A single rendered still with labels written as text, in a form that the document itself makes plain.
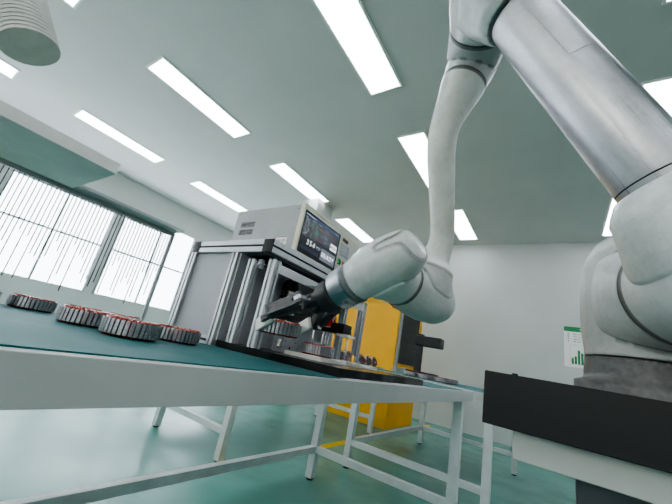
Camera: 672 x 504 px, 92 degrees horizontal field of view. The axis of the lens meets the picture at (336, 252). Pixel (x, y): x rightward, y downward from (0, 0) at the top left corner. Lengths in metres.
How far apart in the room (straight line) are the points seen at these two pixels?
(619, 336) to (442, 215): 0.37
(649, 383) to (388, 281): 0.40
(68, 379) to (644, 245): 0.66
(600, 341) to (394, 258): 0.36
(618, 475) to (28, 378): 0.66
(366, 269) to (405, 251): 0.08
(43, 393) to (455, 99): 0.81
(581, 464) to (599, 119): 0.46
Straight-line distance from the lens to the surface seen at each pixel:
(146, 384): 0.47
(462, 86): 0.83
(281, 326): 0.80
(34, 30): 1.59
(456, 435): 2.12
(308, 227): 1.26
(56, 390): 0.44
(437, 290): 0.72
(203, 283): 1.30
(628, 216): 0.55
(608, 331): 0.68
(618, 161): 0.58
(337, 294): 0.67
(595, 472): 0.60
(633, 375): 0.68
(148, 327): 0.76
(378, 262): 0.61
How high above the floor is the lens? 0.80
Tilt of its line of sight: 17 degrees up
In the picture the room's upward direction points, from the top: 12 degrees clockwise
